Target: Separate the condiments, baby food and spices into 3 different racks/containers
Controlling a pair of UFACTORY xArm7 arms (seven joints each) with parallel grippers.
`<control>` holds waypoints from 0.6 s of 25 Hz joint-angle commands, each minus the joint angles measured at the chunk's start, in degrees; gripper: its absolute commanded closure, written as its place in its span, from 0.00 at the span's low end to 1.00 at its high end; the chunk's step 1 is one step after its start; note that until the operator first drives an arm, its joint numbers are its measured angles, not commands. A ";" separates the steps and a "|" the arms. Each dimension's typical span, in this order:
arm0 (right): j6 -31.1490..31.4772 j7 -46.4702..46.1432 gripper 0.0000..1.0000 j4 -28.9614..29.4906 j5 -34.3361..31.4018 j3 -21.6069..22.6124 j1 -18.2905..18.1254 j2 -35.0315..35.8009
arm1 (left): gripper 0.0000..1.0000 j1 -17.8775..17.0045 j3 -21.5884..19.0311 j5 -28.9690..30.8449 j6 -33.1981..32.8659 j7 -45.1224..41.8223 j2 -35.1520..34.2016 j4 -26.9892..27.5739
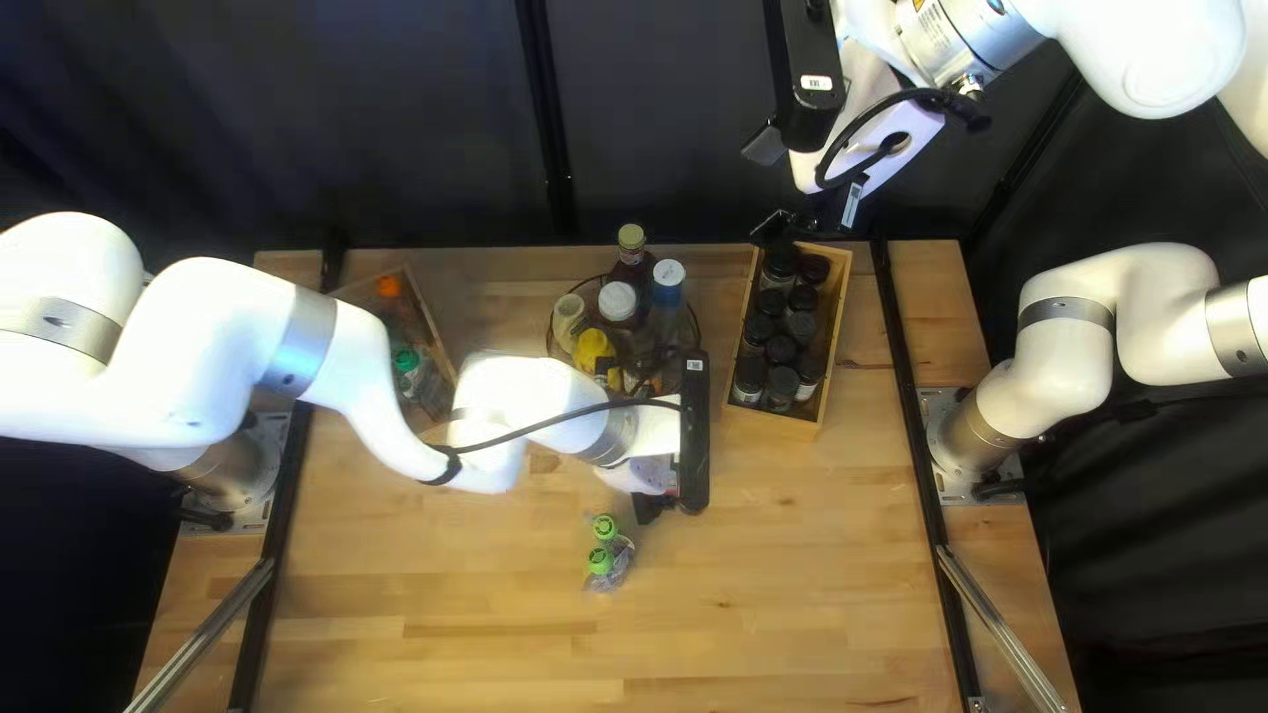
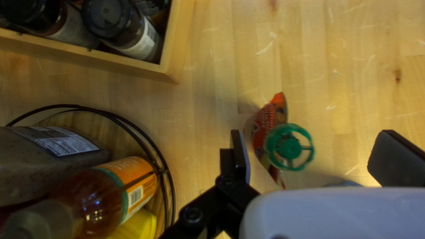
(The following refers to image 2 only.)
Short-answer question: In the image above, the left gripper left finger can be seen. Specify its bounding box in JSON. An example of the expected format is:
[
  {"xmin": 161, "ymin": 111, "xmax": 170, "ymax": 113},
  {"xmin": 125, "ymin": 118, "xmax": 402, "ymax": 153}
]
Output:
[{"xmin": 159, "ymin": 129, "xmax": 261, "ymax": 239}]

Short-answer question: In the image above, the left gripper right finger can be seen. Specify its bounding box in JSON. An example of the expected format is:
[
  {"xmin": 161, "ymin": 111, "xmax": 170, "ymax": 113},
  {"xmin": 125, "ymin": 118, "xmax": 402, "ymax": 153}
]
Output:
[{"xmin": 367, "ymin": 129, "xmax": 425, "ymax": 187}]

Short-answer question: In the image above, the red pouch with green cap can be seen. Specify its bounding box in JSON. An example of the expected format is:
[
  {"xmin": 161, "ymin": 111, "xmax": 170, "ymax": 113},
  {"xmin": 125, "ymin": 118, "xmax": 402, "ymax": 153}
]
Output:
[{"xmin": 242, "ymin": 92, "xmax": 315, "ymax": 190}]

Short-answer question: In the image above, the yellow mustard bottle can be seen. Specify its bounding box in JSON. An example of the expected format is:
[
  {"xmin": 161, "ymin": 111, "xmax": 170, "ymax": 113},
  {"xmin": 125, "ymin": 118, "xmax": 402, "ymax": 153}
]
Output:
[{"xmin": 106, "ymin": 208, "xmax": 158, "ymax": 239}]

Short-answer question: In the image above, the amber bottle with orange label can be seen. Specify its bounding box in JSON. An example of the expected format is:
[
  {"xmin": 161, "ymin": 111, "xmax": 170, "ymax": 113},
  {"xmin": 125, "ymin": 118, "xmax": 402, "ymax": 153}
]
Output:
[{"xmin": 0, "ymin": 156, "xmax": 159, "ymax": 239}]

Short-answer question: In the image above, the narrow wooden box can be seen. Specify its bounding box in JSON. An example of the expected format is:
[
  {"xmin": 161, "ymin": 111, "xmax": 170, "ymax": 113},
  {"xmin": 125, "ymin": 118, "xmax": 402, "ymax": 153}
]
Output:
[{"xmin": 0, "ymin": 0, "xmax": 196, "ymax": 84}]

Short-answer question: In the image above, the spice jar with black lid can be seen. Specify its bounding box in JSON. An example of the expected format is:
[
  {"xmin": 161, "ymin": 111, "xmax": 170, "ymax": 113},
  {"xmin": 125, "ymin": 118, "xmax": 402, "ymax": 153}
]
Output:
[
  {"xmin": 81, "ymin": 0, "xmax": 164, "ymax": 64},
  {"xmin": 0, "ymin": 0, "xmax": 102, "ymax": 50}
]

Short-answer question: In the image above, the dressing bottle with blue cap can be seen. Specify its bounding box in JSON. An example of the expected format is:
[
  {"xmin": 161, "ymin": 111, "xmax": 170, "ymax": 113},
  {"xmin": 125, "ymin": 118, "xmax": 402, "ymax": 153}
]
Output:
[{"xmin": 0, "ymin": 125, "xmax": 112, "ymax": 208}]

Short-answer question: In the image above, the round black wire rack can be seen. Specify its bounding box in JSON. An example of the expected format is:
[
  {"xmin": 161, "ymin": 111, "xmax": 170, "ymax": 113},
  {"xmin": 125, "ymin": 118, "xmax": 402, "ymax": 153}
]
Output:
[{"xmin": 6, "ymin": 104, "xmax": 177, "ymax": 239}]

